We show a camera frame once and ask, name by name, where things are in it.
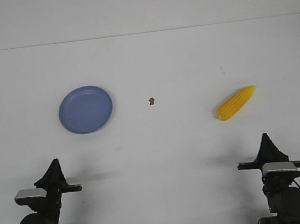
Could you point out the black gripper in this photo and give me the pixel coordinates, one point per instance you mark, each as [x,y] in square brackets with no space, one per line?
[271,155]
[55,183]

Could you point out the yellow corn cob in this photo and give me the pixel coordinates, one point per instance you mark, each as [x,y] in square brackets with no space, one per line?
[233,104]

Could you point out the blue round plate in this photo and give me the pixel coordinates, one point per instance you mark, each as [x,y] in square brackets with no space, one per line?
[85,109]

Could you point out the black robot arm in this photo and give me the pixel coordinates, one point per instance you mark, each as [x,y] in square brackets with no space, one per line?
[280,187]
[42,213]

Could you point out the small brown table stain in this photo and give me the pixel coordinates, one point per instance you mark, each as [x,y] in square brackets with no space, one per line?
[151,101]

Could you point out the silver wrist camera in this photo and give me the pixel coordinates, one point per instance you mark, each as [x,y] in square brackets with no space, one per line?
[30,196]
[278,167]

